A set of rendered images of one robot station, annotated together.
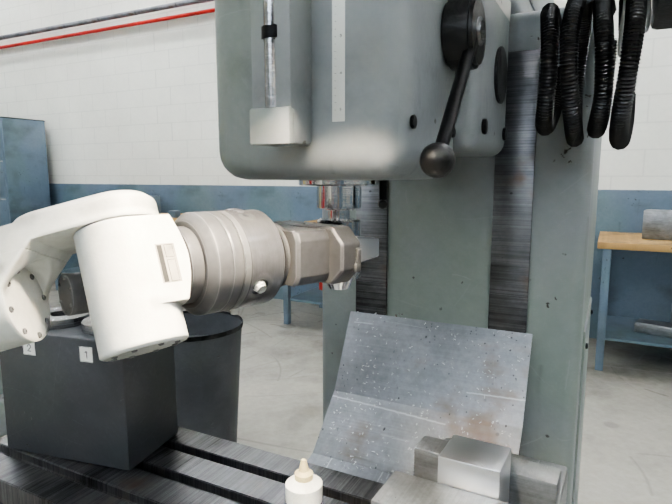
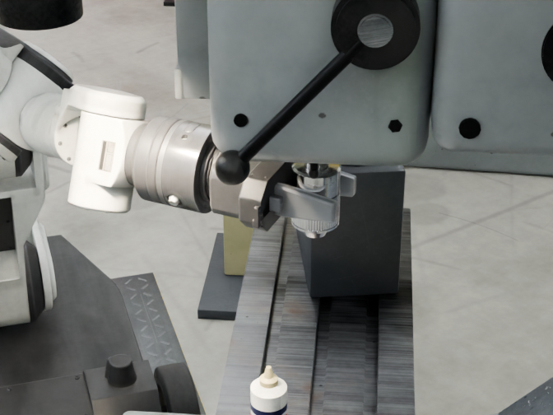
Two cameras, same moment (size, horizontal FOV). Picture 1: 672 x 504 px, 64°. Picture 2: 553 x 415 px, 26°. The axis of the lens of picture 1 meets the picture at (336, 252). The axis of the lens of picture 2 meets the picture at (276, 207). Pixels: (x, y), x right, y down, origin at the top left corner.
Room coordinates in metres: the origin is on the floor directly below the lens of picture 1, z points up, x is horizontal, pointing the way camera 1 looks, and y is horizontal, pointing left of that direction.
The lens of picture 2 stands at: (0.15, -0.93, 1.79)
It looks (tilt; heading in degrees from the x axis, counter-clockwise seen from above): 29 degrees down; 68
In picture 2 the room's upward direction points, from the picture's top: straight up
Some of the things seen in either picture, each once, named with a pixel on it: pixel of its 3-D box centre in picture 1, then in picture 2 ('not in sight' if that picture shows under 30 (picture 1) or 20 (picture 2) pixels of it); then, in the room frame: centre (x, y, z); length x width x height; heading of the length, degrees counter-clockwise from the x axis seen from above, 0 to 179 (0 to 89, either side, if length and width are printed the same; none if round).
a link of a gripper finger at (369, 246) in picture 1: (359, 249); (303, 207); (0.55, -0.02, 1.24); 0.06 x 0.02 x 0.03; 134
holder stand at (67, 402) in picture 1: (91, 379); (345, 191); (0.78, 0.38, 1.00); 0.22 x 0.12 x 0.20; 73
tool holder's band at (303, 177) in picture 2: (339, 223); (316, 169); (0.57, 0.00, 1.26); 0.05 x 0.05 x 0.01
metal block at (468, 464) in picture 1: (474, 479); not in sight; (0.50, -0.14, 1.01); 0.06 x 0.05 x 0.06; 61
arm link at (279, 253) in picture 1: (271, 257); (230, 176); (0.51, 0.06, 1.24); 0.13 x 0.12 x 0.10; 45
